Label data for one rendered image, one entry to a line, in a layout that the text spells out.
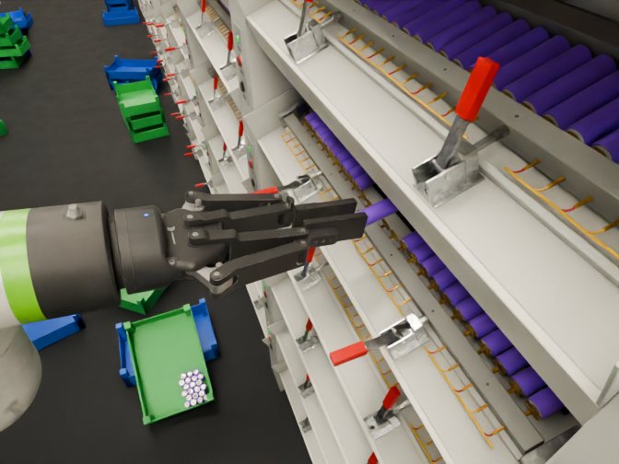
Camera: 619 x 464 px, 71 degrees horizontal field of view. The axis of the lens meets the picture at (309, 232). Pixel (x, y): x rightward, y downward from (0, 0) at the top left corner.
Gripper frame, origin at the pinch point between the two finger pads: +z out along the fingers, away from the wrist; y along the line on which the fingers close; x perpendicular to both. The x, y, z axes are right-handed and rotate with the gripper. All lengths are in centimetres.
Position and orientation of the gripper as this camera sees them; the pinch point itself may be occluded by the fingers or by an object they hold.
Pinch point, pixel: (329, 222)
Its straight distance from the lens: 45.1
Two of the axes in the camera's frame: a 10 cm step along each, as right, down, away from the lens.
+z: 9.2, -1.4, 3.7
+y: 3.7, 6.3, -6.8
